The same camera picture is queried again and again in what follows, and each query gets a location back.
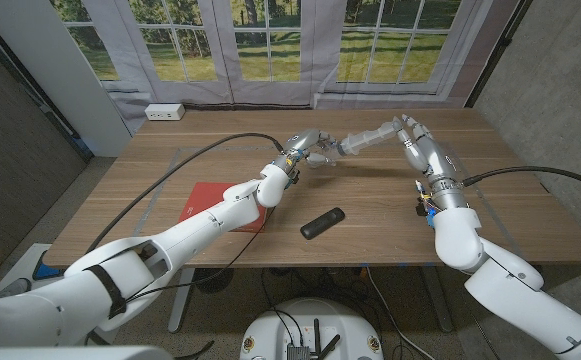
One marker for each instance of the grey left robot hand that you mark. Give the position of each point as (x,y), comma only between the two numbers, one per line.
(305,141)

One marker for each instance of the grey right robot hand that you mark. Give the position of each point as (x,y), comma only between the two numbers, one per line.
(437,155)

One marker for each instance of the clear plastic syringe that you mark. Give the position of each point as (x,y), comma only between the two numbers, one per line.
(365,140)

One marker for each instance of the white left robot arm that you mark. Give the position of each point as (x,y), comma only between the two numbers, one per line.
(170,250)

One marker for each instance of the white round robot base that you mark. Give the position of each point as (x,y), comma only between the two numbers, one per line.
(270,335)

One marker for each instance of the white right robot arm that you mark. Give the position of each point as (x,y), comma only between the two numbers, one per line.
(500,280)

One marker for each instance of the red notebook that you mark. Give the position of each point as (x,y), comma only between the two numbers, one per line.
(202,197)

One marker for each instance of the blue right wrist connector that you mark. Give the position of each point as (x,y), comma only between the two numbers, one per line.
(431,216)

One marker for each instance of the black remote control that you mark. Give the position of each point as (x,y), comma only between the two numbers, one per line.
(322,223)

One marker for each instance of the printed window backdrop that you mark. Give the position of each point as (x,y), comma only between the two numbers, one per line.
(315,50)

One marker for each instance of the white power strip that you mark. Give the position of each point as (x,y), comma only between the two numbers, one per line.
(165,112)

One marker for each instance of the grey metal table leg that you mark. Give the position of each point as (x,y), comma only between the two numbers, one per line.
(440,305)
(180,305)

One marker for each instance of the black round floor disc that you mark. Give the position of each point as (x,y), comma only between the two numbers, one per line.
(215,280)

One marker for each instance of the black antenna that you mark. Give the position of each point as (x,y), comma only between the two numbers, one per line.
(316,335)
(331,346)

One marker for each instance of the small grey electronics box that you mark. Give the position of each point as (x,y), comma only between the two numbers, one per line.
(298,352)

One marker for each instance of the white vertical panel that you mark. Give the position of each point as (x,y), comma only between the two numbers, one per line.
(60,75)

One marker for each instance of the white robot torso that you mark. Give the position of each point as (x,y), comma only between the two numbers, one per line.
(70,353)

